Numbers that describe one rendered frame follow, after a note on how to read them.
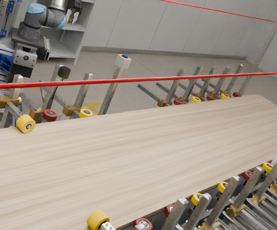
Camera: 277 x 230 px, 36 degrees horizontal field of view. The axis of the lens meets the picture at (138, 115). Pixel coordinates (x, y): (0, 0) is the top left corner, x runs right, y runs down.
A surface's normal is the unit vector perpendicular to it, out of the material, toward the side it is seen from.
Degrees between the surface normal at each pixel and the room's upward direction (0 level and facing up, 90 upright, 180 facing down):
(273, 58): 90
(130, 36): 90
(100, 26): 90
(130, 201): 0
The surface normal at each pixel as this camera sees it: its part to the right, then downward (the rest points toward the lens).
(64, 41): -0.66, 0.07
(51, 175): 0.36, -0.84
